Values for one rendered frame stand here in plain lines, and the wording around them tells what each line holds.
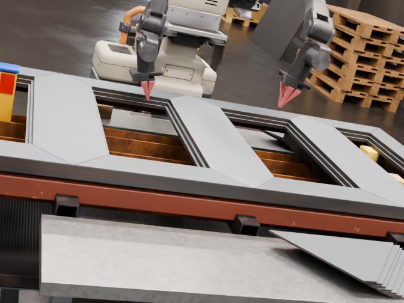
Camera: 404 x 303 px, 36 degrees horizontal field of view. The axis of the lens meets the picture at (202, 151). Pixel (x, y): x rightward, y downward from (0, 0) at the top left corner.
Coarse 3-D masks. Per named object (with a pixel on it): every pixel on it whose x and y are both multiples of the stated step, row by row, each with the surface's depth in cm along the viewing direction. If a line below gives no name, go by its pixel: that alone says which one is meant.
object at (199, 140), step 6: (198, 138) 180; (204, 138) 182; (210, 138) 183; (216, 138) 184; (198, 144) 176; (204, 144) 177; (210, 144) 178; (216, 144) 179; (222, 144) 181; (228, 144) 182; (234, 144) 183; (240, 144) 185; (246, 144) 186; (240, 150) 180; (246, 150) 181; (252, 150) 182
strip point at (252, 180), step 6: (210, 168) 161; (228, 174) 160; (234, 174) 161; (240, 174) 162; (246, 174) 163; (252, 174) 164; (240, 180) 158; (246, 180) 159; (252, 180) 160; (258, 180) 161; (264, 180) 162; (252, 186) 156
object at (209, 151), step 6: (204, 150) 172; (210, 150) 173; (216, 150) 175; (222, 150) 176; (228, 150) 177; (234, 150) 178; (210, 156) 169; (216, 156) 170; (222, 156) 171; (228, 156) 172; (234, 156) 174; (240, 156) 175; (246, 156) 176; (252, 156) 177; (258, 156) 178; (252, 162) 173; (258, 162) 174
